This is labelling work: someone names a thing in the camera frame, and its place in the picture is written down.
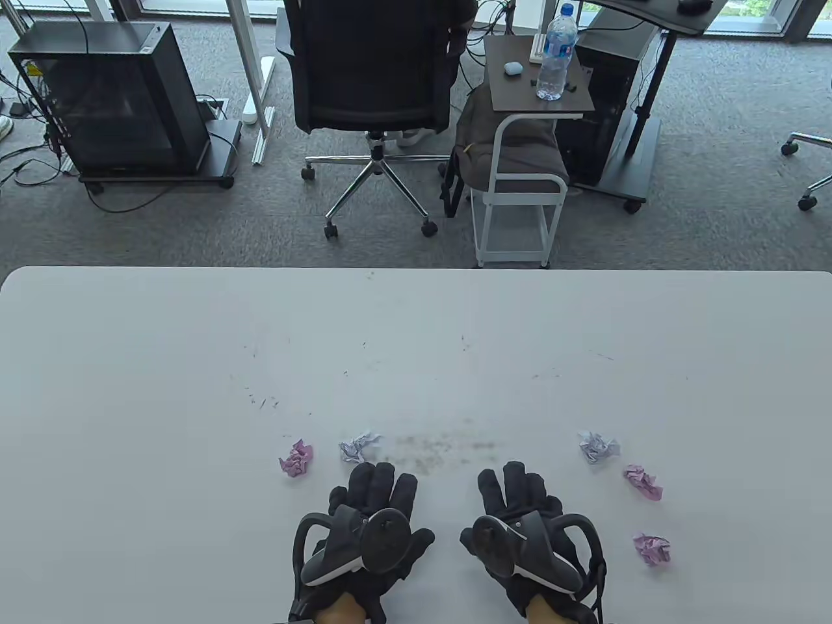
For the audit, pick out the pink paper invoice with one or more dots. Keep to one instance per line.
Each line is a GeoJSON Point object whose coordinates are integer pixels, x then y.
{"type": "Point", "coordinates": [643, 482]}
{"type": "Point", "coordinates": [297, 459]}
{"type": "Point", "coordinates": [652, 549]}

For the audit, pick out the black computer mouse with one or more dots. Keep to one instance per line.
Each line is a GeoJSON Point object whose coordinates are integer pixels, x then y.
{"type": "Point", "coordinates": [694, 5]}

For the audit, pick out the black office chair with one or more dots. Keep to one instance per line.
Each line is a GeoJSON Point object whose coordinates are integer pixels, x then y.
{"type": "Point", "coordinates": [370, 65]}

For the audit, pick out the person's left hand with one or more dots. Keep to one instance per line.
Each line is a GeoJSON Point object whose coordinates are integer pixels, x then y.
{"type": "Point", "coordinates": [374, 487]}

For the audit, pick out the person's left forearm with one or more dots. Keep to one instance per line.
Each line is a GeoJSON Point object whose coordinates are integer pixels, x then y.
{"type": "Point", "coordinates": [341, 612]}

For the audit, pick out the clear plastic water bottle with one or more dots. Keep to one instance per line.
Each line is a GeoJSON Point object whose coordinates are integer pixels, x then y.
{"type": "Point", "coordinates": [556, 58]}

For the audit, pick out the person's right forearm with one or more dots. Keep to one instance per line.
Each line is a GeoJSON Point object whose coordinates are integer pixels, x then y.
{"type": "Point", "coordinates": [545, 612]}

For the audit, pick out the black floor socket box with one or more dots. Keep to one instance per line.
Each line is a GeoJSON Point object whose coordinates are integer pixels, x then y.
{"type": "Point", "coordinates": [214, 107]}

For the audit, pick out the silver chair base with casters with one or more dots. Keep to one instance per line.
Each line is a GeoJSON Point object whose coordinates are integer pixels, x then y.
{"type": "Point", "coordinates": [812, 138]}

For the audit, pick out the black rolling platform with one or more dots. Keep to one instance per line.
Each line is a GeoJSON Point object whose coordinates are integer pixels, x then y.
{"type": "Point", "coordinates": [224, 146]}

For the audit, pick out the black standing desk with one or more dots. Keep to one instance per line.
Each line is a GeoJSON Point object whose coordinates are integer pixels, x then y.
{"type": "Point", "coordinates": [650, 13]}

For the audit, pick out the grey backpack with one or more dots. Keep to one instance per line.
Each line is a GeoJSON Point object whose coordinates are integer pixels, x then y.
{"type": "Point", "coordinates": [474, 130]}

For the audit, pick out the black glass computer tower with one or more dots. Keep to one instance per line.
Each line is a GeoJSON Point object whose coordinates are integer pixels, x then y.
{"type": "Point", "coordinates": [117, 97]}

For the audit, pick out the white slotted box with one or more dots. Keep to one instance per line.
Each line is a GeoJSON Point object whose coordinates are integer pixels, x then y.
{"type": "Point", "coordinates": [537, 49]}

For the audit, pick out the light blue earbuds case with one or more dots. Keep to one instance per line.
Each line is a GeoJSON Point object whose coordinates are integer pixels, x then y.
{"type": "Point", "coordinates": [513, 68]}

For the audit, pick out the black power adapter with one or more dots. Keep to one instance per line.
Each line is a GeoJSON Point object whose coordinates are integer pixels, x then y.
{"type": "Point", "coordinates": [18, 108]}

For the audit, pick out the white side table brown top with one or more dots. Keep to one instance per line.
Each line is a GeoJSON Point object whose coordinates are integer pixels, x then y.
{"type": "Point", "coordinates": [513, 91]}

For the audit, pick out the white paper invoice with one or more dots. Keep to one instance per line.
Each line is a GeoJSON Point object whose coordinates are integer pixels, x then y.
{"type": "Point", "coordinates": [598, 447]}
{"type": "Point", "coordinates": [359, 447]}

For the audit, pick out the white desk leg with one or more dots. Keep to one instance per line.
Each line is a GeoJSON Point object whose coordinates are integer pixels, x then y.
{"type": "Point", "coordinates": [250, 52]}

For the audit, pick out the person's right hand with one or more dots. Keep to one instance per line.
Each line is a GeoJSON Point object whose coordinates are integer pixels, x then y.
{"type": "Point", "coordinates": [520, 487]}

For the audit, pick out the grey hand controller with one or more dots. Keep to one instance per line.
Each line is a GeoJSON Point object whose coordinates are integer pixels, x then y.
{"type": "Point", "coordinates": [539, 552]}
{"type": "Point", "coordinates": [344, 546]}

